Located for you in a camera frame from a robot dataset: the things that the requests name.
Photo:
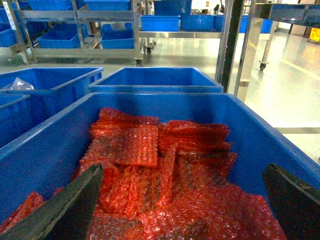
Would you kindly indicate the blue bin far left edge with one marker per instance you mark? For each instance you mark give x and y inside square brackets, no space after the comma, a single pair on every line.
[15,117]

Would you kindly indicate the blue plastic bin with red wrap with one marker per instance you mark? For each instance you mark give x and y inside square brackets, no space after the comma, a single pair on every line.
[256,143]

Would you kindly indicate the wheeled steel shelf cart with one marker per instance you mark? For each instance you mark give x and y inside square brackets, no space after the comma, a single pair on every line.
[88,25]

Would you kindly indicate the stainless steel table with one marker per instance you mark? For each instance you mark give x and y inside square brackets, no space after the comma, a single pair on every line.
[301,14]

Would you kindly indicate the red bubble wrap pile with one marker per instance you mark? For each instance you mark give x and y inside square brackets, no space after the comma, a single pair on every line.
[161,181]

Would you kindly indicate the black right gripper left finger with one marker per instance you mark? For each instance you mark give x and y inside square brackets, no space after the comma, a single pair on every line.
[67,215]

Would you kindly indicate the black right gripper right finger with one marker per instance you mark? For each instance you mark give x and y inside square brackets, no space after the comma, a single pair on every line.
[295,203]

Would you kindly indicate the blue bin with plastic bag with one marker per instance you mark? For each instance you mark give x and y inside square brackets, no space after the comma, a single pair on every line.
[54,88]

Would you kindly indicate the empty blue bin centre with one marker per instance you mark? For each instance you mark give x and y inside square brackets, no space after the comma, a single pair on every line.
[157,79]

